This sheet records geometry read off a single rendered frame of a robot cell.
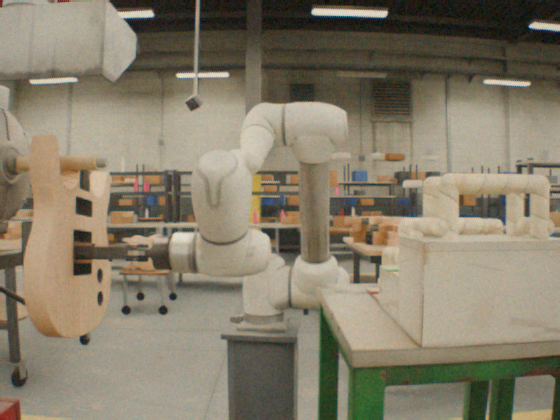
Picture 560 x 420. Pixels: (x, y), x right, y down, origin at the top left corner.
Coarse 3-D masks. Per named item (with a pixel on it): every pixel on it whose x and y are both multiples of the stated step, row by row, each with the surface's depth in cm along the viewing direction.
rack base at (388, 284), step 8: (384, 272) 92; (392, 272) 86; (384, 280) 92; (392, 280) 85; (384, 288) 91; (392, 288) 85; (384, 296) 91; (392, 296) 85; (384, 304) 91; (392, 304) 84; (392, 312) 84
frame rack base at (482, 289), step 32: (416, 256) 69; (448, 256) 66; (480, 256) 66; (512, 256) 66; (544, 256) 66; (416, 288) 69; (448, 288) 66; (480, 288) 66; (512, 288) 66; (544, 288) 66; (416, 320) 69; (448, 320) 66; (480, 320) 66; (512, 320) 66; (544, 320) 66
